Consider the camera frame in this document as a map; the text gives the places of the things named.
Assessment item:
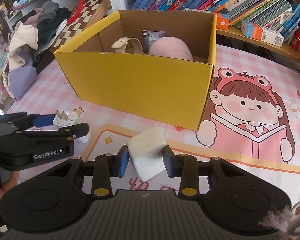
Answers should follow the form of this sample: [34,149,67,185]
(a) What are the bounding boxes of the pile of clothes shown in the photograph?
[1,1,71,100]

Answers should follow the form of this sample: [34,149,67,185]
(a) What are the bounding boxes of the row of leaning books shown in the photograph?
[132,0,300,40]

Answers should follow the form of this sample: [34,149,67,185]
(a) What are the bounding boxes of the pink plush pig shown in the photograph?
[148,37,193,61]

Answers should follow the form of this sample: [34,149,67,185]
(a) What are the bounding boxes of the red tassel ornament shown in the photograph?
[68,0,85,24]

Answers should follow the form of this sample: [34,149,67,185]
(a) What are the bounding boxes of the wooden chess board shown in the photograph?
[50,0,110,52]

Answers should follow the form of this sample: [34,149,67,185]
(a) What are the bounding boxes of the cream eraser block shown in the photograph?
[126,127,166,181]

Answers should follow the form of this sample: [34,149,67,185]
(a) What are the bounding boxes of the person's left hand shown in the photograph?
[0,170,19,200]

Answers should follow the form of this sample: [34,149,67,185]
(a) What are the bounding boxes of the yellow cardboard box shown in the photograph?
[55,10,217,131]

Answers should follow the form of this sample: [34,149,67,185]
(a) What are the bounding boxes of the cream watch with strap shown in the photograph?
[111,37,143,55]

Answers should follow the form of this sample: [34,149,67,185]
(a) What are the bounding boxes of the pink checkered table mat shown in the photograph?
[10,46,300,203]

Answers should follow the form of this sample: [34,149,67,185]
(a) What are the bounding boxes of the grey toy truck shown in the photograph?
[142,29,165,53]

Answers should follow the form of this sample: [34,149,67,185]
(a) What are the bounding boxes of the white plug adapter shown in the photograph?
[52,110,91,144]

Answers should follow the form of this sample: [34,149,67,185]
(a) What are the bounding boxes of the orange white medicine box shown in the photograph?
[241,20,284,47]

